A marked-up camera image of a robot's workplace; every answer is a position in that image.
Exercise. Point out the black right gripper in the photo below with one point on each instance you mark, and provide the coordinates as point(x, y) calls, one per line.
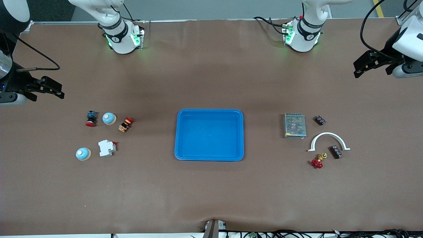
point(14, 82)

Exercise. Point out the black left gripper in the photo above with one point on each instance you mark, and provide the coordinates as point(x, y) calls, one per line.
point(388, 53)

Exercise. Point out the light blue desk bell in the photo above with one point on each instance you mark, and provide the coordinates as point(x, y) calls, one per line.
point(109, 118)
point(82, 154)

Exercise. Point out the black capacitor block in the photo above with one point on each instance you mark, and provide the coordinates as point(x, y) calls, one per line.
point(336, 152)
point(319, 120)

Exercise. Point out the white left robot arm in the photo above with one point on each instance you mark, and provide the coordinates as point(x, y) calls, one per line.
point(304, 39)

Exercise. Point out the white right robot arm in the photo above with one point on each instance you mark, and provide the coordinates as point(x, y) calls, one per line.
point(119, 39)

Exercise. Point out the red push button blue body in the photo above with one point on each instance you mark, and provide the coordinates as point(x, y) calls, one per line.
point(91, 118)

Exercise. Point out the white arched pipe clamp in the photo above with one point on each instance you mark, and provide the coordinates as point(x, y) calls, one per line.
point(327, 134)

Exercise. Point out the white circuit breaker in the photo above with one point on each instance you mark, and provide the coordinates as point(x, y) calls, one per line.
point(106, 148)

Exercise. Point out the metal mesh power supply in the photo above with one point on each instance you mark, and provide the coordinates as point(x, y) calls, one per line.
point(294, 125)

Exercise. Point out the blue plastic tray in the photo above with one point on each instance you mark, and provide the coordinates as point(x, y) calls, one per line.
point(211, 138)

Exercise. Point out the aluminium frame profile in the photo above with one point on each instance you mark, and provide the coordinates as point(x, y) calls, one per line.
point(400, 20)

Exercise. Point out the red orange emergency switch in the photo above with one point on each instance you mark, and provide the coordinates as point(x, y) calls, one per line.
point(125, 124)

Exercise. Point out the grey metal mount post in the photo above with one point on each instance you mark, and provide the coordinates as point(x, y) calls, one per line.
point(213, 229)

